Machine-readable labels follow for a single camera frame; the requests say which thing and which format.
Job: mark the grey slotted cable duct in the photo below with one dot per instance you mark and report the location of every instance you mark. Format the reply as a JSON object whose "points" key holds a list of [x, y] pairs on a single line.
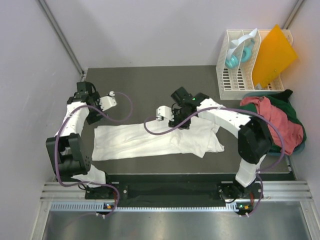
{"points": [[57, 206]]}

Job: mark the green t shirt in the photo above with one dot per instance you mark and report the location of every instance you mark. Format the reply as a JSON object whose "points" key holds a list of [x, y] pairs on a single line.
{"points": [[287, 105]]}

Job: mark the aluminium corner post right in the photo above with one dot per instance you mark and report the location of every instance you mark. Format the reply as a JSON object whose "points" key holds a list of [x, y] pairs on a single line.
{"points": [[298, 5]]}

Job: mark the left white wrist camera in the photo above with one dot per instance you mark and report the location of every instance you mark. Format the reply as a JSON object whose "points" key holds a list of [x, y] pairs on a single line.
{"points": [[108, 101]]}

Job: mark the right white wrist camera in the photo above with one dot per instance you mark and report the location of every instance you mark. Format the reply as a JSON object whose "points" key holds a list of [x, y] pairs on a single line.
{"points": [[164, 112]]}

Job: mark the aluminium corner post left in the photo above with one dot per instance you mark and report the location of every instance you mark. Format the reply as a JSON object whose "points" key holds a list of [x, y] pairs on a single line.
{"points": [[44, 7]]}

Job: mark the white printed t shirt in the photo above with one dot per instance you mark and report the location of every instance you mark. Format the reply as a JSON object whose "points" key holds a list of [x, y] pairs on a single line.
{"points": [[133, 140]]}

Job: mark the aluminium corner post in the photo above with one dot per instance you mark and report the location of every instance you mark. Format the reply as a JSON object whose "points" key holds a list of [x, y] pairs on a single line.
{"points": [[298, 5], [44, 7]]}

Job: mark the orange plastic folder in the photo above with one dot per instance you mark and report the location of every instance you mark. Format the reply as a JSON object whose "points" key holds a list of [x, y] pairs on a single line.
{"points": [[274, 56]]}

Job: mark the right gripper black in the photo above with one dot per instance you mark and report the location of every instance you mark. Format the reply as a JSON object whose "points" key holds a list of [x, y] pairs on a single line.
{"points": [[174, 123]]}

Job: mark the white plastic file organizer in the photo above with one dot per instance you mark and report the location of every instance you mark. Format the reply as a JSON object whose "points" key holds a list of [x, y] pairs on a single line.
{"points": [[235, 83]]}

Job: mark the teal white headphones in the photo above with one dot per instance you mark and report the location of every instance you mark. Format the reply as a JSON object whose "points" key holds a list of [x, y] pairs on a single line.
{"points": [[240, 49]]}

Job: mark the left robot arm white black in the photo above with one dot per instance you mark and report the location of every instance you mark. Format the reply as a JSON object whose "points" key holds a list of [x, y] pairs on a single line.
{"points": [[66, 150]]}

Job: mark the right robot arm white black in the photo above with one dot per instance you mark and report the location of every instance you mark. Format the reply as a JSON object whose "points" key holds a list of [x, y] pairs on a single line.
{"points": [[253, 136]]}

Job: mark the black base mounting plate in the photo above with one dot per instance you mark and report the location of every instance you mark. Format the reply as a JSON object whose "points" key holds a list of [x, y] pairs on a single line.
{"points": [[174, 189]]}

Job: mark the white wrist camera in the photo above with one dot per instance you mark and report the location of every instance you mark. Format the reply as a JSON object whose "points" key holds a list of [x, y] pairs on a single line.
{"points": [[108, 101], [164, 112]]}

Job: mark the aluminium frame rail front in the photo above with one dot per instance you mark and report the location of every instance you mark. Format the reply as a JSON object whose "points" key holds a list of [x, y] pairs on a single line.
{"points": [[274, 190]]}

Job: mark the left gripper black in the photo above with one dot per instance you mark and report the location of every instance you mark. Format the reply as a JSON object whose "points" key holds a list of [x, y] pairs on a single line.
{"points": [[92, 118]]}

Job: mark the pink t shirt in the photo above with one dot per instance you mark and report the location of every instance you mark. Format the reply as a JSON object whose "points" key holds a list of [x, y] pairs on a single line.
{"points": [[277, 120]]}

